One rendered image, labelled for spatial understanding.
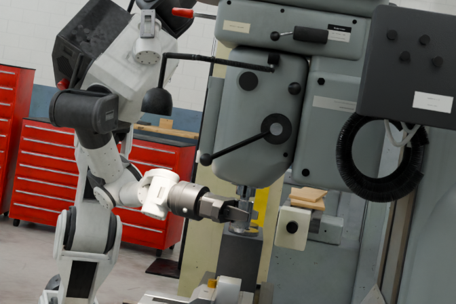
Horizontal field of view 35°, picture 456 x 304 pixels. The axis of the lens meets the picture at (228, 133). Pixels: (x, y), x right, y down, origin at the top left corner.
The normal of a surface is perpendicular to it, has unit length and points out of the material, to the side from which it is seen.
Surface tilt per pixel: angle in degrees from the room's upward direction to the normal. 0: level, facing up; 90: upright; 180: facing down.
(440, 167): 90
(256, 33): 90
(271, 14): 90
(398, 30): 90
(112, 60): 58
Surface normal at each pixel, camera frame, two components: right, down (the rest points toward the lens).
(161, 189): -0.34, -0.37
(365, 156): -0.09, 0.04
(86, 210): 0.29, 0.17
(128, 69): 0.34, -0.43
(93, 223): 0.32, -0.06
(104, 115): 0.95, 0.14
